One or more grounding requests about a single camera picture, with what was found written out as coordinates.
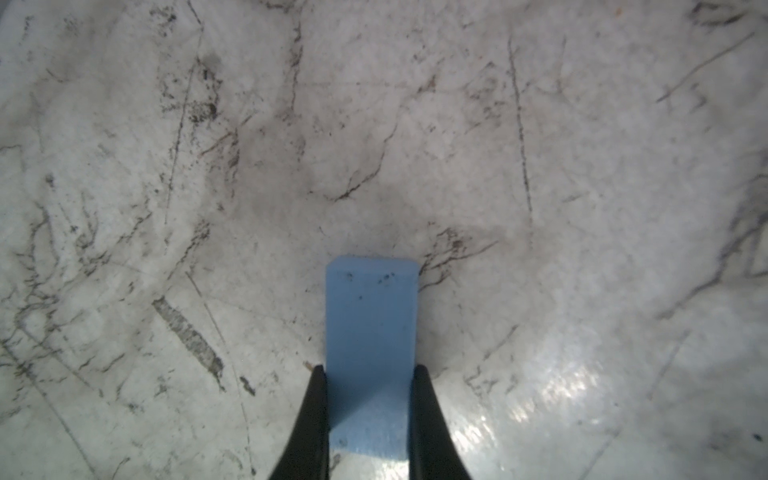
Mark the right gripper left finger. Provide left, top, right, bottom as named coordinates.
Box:
left=270, top=365, right=330, bottom=480

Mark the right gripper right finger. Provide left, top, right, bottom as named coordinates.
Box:
left=408, top=364, right=471, bottom=480

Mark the light blue wood block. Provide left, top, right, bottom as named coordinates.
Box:
left=325, top=256, right=420, bottom=461

